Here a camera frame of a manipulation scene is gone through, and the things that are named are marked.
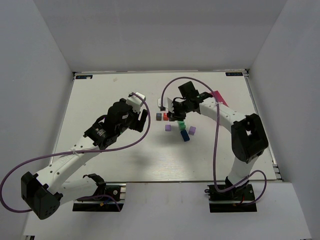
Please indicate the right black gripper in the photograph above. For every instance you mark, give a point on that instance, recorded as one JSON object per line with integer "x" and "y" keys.
{"x": 178, "y": 113}

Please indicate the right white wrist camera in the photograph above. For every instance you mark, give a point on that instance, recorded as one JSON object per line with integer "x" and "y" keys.
{"x": 165, "y": 105}

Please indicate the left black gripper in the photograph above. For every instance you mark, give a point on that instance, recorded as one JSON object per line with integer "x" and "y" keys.
{"x": 137, "y": 122}

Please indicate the dark blue letter cube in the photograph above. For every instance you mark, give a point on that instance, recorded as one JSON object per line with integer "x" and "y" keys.
{"x": 159, "y": 116}

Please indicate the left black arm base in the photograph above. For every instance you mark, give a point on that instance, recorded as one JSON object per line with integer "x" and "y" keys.
{"x": 109, "y": 199}

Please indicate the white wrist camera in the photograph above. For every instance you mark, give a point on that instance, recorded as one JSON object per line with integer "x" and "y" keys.
{"x": 135, "y": 102}
{"x": 165, "y": 105}

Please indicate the blue table sticker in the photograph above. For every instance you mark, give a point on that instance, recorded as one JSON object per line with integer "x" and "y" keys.
{"x": 83, "y": 77}
{"x": 233, "y": 74}

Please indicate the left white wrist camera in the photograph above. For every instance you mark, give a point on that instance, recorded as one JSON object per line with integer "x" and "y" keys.
{"x": 135, "y": 102}

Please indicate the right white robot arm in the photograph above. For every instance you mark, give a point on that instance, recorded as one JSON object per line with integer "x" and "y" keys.
{"x": 248, "y": 136}

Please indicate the purple wood cube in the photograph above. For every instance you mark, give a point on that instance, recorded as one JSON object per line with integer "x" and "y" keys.
{"x": 192, "y": 130}
{"x": 168, "y": 127}

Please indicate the right blue table sticker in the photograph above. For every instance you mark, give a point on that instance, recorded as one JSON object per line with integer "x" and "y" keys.
{"x": 233, "y": 74}

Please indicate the left purple wood cube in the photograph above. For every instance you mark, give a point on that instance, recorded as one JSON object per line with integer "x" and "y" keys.
{"x": 168, "y": 127}

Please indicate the pink plastic box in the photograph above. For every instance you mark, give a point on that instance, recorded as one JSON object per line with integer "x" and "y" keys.
{"x": 218, "y": 97}

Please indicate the red wood cube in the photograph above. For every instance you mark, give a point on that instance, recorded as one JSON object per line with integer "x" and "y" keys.
{"x": 165, "y": 117}

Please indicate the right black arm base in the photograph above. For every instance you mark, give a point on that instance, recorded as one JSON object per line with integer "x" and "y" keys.
{"x": 236, "y": 200}

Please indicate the left blue table sticker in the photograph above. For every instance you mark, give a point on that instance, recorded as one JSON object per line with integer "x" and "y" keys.
{"x": 83, "y": 77}

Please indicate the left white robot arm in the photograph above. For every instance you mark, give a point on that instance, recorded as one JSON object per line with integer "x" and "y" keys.
{"x": 47, "y": 189}

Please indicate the blue rectangular wood block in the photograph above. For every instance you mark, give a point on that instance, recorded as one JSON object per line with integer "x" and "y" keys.
{"x": 185, "y": 135}

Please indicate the right purple wood cube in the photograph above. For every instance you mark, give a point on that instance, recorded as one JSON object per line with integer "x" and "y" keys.
{"x": 192, "y": 130}

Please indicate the green stepped wood block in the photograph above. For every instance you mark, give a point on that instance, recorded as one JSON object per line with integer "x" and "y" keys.
{"x": 181, "y": 125}

